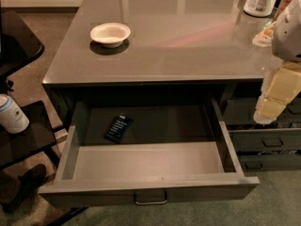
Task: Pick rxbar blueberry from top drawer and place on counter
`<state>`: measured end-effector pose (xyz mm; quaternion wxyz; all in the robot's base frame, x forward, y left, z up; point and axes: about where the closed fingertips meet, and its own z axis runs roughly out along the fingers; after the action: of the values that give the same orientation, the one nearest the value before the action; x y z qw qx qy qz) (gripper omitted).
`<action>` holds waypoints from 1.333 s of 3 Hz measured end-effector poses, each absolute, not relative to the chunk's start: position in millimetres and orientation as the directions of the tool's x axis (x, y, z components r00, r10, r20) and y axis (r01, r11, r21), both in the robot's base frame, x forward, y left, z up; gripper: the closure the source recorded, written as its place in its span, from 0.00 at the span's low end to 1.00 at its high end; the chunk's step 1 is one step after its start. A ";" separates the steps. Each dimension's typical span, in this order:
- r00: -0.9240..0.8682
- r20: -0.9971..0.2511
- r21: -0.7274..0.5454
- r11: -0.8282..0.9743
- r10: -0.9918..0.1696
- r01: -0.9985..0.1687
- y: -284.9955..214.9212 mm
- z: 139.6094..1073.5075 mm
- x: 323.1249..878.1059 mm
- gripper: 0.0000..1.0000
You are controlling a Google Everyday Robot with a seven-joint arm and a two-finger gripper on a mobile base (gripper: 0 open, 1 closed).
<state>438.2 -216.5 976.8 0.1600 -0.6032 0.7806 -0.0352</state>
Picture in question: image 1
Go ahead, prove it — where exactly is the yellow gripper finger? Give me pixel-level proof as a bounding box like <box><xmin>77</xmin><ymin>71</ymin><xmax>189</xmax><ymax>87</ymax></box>
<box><xmin>253</xmin><ymin>97</ymin><xmax>285</xmax><ymax>124</ymax></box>
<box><xmin>265</xmin><ymin>62</ymin><xmax>301</xmax><ymax>105</ymax></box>

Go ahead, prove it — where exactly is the dark blue rxbar wrapper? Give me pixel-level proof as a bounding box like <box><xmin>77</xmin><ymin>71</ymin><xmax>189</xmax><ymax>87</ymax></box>
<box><xmin>104</xmin><ymin>115</ymin><xmax>133</xmax><ymax>144</ymax></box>

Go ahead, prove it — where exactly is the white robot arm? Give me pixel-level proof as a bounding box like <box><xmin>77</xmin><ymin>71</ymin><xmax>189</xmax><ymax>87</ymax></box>
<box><xmin>253</xmin><ymin>0</ymin><xmax>301</xmax><ymax>124</ymax></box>

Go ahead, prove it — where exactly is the grey middle right drawer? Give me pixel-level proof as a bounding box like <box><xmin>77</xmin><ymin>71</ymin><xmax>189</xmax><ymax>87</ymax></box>
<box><xmin>230</xmin><ymin>128</ymin><xmax>301</xmax><ymax>152</ymax></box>

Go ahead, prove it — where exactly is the grey lower right drawer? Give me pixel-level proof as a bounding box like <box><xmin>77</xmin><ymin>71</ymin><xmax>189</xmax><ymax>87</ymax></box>
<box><xmin>238</xmin><ymin>154</ymin><xmax>301</xmax><ymax>171</ymax></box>

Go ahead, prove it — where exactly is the open grey top drawer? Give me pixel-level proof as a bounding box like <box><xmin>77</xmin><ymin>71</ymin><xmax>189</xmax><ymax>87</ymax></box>
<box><xmin>40</xmin><ymin>99</ymin><xmax>260</xmax><ymax>207</ymax></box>

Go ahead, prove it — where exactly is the grey cabinet counter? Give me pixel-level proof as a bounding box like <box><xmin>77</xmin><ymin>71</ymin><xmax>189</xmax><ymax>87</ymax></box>
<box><xmin>41</xmin><ymin>0</ymin><xmax>301</xmax><ymax>130</ymax></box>

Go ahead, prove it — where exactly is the white plastic bottle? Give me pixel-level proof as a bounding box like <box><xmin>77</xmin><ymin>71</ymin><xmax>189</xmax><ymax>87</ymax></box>
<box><xmin>244</xmin><ymin>0</ymin><xmax>276</xmax><ymax>17</ymax></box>

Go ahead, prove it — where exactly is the white paper bowl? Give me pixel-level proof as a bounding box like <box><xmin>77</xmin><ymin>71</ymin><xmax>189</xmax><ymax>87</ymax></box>
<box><xmin>90</xmin><ymin>23</ymin><xmax>131</xmax><ymax>48</ymax></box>

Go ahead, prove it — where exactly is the metal drawer handle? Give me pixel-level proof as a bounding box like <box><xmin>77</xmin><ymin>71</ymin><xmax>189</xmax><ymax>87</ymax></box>
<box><xmin>134</xmin><ymin>189</ymin><xmax>167</xmax><ymax>206</ymax></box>

